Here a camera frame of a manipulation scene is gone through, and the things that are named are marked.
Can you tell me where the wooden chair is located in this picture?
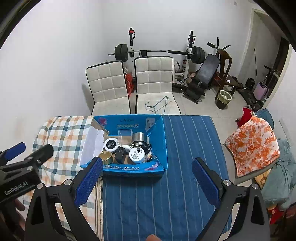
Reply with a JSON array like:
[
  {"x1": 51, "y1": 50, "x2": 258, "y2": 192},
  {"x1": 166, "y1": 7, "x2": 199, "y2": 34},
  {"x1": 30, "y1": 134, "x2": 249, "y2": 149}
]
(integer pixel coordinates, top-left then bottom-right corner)
[{"x1": 214, "y1": 49, "x2": 243, "y2": 100}]

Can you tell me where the orange floral cushion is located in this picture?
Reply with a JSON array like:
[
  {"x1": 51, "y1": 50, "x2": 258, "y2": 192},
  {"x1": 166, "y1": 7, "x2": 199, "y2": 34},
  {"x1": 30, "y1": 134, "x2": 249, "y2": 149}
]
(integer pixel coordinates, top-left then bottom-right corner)
[{"x1": 225, "y1": 116, "x2": 280, "y2": 178}]

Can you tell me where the key bunch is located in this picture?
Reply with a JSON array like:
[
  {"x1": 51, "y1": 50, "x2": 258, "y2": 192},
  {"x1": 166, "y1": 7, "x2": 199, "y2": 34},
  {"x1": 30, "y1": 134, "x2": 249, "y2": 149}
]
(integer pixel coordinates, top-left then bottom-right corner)
[{"x1": 143, "y1": 144, "x2": 152, "y2": 161}]

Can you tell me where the round gold tin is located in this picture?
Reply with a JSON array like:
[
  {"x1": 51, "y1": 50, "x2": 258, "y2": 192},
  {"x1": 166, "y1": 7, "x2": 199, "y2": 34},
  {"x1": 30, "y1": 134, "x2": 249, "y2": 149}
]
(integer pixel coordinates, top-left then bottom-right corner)
[{"x1": 98, "y1": 151, "x2": 113, "y2": 165}]

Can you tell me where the right white chair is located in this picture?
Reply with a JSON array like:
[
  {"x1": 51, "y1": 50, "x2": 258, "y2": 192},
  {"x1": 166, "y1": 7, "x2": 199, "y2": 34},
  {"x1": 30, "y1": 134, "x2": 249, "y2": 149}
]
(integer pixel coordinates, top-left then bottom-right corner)
[{"x1": 134, "y1": 56, "x2": 181, "y2": 115}]

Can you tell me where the white lid cream jar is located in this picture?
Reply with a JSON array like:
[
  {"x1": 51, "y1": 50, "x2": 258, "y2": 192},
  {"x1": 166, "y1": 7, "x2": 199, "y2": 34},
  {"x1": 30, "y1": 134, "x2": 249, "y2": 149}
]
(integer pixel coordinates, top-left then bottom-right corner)
[{"x1": 129, "y1": 147, "x2": 146, "y2": 164}]

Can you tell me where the plaid quilt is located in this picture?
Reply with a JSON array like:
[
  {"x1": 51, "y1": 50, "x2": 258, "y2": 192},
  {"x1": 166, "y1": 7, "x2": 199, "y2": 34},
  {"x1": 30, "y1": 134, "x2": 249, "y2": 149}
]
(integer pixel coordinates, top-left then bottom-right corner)
[{"x1": 33, "y1": 116, "x2": 104, "y2": 240}]

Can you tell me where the wire hanger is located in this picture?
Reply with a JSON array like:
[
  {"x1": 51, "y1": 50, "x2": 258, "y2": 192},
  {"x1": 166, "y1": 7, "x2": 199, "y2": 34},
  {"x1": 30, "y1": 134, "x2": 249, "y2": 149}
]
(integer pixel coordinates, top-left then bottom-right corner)
[{"x1": 144, "y1": 96, "x2": 172, "y2": 114}]

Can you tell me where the black weight bench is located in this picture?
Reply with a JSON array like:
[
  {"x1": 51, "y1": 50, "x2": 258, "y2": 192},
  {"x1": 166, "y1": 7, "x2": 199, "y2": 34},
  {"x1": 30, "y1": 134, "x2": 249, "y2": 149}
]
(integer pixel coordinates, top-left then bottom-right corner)
[{"x1": 183, "y1": 54, "x2": 220, "y2": 103}]

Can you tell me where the blue milk carton box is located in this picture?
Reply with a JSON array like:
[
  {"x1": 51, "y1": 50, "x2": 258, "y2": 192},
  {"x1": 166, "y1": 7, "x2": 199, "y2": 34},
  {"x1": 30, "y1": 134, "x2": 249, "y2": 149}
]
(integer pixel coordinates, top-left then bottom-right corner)
[{"x1": 79, "y1": 114, "x2": 168, "y2": 177}]

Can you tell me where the pink suitcase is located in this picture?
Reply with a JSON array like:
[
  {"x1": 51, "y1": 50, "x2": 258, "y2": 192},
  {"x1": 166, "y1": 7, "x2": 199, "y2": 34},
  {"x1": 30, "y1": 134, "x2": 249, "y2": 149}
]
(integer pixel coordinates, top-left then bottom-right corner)
[{"x1": 253, "y1": 82, "x2": 268, "y2": 100}]

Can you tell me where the left hand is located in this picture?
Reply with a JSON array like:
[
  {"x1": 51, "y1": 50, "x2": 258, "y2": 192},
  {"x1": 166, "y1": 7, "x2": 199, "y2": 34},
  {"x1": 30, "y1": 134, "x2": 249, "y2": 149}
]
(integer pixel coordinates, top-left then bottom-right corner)
[{"x1": 14, "y1": 198, "x2": 25, "y2": 211}]

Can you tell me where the grey 65W charger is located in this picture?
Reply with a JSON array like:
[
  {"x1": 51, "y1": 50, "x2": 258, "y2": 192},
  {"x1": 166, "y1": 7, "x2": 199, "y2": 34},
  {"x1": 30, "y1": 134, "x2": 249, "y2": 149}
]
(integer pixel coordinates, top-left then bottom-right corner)
[{"x1": 114, "y1": 147, "x2": 126, "y2": 164}]

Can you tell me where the red bag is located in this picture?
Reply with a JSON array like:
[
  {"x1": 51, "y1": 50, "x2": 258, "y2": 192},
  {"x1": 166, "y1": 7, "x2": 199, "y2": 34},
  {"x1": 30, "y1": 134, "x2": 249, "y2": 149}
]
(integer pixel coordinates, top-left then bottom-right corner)
[{"x1": 125, "y1": 73, "x2": 134, "y2": 97}]

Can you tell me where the white chair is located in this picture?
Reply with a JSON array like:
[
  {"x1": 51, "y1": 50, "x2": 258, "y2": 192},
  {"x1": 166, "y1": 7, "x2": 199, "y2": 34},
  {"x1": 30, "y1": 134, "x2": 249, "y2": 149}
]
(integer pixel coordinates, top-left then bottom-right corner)
[
  {"x1": 86, "y1": 61, "x2": 131, "y2": 116},
  {"x1": 134, "y1": 56, "x2": 181, "y2": 115}
]

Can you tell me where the blue striped cloth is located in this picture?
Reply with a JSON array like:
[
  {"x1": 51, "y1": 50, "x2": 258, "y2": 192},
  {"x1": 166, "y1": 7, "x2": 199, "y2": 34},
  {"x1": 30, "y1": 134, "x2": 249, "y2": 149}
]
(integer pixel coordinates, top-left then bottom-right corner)
[{"x1": 103, "y1": 115, "x2": 228, "y2": 240}]

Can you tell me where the black lid white jar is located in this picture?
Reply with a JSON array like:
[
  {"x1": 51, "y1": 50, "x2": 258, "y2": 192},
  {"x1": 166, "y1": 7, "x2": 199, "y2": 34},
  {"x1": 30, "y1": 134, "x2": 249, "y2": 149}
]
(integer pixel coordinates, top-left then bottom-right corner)
[{"x1": 104, "y1": 137, "x2": 119, "y2": 153}]

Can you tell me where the waste basket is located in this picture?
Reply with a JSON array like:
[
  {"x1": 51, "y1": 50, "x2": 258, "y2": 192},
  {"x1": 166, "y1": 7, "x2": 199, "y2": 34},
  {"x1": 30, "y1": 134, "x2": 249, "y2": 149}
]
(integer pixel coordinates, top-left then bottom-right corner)
[{"x1": 216, "y1": 90, "x2": 232, "y2": 109}]

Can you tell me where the left white chair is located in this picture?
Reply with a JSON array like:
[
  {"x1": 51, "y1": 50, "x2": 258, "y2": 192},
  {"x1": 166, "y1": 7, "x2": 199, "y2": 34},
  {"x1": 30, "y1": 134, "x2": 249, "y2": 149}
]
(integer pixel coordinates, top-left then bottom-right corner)
[{"x1": 86, "y1": 61, "x2": 131, "y2": 116}]

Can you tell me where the red cloth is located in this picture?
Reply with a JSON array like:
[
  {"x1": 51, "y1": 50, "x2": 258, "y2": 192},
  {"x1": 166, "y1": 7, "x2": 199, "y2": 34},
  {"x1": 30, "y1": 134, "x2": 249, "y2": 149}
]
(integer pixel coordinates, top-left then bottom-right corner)
[{"x1": 235, "y1": 107, "x2": 252, "y2": 127}]

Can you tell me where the clear plastic box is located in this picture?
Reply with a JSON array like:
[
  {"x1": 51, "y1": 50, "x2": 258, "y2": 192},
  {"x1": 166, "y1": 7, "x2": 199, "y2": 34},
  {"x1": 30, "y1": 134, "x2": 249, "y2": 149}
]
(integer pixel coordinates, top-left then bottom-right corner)
[{"x1": 117, "y1": 130, "x2": 133, "y2": 146}]

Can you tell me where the steel cup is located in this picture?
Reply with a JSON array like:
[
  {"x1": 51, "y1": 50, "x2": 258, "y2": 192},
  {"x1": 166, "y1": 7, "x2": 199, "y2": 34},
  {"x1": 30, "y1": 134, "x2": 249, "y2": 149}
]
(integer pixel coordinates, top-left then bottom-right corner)
[{"x1": 132, "y1": 132, "x2": 148, "y2": 147}]

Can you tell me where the right hand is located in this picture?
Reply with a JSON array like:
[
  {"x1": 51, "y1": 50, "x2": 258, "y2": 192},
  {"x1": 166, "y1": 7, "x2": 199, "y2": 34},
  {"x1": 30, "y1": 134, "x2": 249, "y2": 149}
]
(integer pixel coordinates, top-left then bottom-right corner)
[{"x1": 146, "y1": 234, "x2": 161, "y2": 241}]

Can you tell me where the teal blanket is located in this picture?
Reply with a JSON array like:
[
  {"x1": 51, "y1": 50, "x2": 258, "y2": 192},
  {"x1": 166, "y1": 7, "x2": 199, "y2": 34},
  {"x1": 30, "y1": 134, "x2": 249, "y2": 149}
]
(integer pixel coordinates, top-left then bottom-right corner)
[{"x1": 261, "y1": 118, "x2": 295, "y2": 211}]

